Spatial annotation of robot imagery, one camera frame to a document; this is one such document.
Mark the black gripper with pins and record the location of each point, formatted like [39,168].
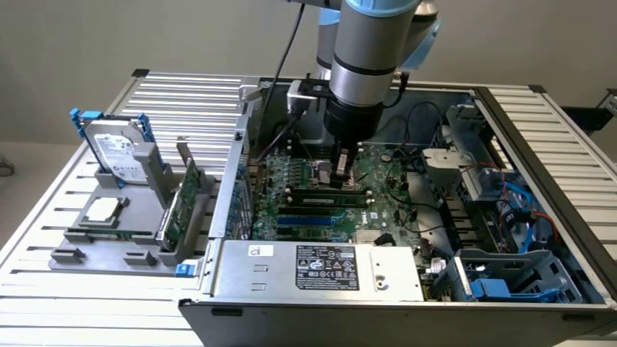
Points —
[352,121]

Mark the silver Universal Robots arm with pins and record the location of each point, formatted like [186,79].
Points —
[364,39]

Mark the green RAM stick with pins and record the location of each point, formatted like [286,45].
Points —
[328,199]
[120,236]

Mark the round coin cell battery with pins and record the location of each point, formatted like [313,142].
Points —
[385,157]

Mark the CPU socket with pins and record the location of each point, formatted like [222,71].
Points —
[320,171]

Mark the green motherboard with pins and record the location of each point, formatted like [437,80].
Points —
[385,202]

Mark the grey drive cage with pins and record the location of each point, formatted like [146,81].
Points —
[453,162]

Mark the black expansion slot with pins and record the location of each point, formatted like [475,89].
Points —
[311,211]

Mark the blue expansion slot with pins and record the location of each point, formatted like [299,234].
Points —
[305,219]

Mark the silver chipset heat sink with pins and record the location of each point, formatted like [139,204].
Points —
[367,237]

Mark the silver power supply unit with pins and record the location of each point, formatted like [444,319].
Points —
[308,269]

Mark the green graphics card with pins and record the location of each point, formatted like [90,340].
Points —
[182,206]

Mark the metal slat table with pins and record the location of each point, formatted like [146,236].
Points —
[555,152]

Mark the dark background furniture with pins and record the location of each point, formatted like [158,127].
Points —
[585,114]

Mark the silver hard disk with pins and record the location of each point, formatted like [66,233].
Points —
[116,152]

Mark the grey parts rack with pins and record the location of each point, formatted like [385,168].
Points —
[144,220]

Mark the blue case latch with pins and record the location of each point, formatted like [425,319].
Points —
[184,269]

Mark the blue bay latch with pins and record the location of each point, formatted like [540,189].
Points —
[492,289]

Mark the grey disk bay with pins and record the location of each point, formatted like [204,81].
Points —
[520,274]

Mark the open black PC case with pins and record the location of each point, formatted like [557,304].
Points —
[385,321]

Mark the silver CPU chip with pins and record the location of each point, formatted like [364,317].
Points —
[103,209]

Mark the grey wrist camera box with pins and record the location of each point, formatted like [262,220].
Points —
[304,94]

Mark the blue disk bracket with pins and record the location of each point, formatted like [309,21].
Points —
[78,119]

